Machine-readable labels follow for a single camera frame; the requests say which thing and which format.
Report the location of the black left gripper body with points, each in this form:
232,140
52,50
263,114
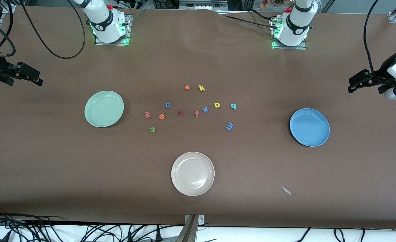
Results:
382,73

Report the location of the pink foam letter w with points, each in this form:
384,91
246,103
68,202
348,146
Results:
147,116

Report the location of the blue foam letter m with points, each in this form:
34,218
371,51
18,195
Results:
229,126

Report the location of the yellow foam letter p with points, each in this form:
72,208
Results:
215,105

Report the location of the blue plate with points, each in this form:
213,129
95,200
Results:
309,127

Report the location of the green plate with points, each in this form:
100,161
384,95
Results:
103,109

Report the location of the brown table cover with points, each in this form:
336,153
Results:
50,161

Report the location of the orange decorative item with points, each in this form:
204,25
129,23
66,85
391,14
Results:
264,4

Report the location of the small white paper scrap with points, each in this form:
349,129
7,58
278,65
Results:
287,191

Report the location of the grey metal box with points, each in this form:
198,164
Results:
203,4

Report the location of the beige plate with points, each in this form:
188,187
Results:
192,173

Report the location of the silver metal bracket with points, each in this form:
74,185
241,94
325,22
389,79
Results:
200,220

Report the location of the grey metal post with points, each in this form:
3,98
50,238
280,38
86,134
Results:
187,232

